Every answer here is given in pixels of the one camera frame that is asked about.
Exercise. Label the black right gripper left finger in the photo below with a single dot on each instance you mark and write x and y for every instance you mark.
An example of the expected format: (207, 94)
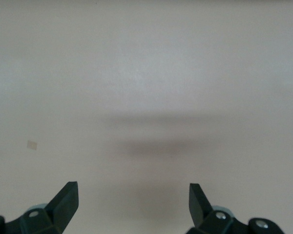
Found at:
(63, 207)

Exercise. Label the tan tape patch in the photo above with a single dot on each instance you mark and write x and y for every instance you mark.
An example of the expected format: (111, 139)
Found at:
(32, 145)

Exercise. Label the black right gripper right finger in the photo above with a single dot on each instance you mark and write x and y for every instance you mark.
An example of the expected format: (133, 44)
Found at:
(197, 207)

